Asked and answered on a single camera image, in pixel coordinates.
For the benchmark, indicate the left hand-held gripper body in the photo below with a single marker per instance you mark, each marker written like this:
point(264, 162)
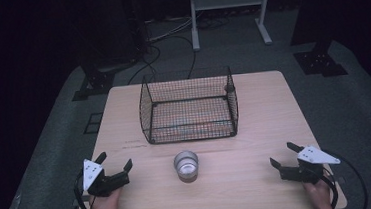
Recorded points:
point(101, 181)

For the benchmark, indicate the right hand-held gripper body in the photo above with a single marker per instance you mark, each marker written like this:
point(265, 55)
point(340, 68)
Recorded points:
point(307, 165)

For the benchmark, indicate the clear glass cup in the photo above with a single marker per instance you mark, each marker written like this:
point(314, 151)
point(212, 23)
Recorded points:
point(186, 166)

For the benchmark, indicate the person's right hand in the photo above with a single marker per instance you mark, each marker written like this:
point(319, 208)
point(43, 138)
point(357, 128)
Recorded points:
point(319, 196)

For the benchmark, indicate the black stand base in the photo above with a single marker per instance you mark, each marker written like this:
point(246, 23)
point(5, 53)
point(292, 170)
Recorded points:
point(319, 62)
point(96, 83)

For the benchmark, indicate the white metal stand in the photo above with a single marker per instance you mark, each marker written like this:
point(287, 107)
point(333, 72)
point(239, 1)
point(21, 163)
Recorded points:
point(229, 12)

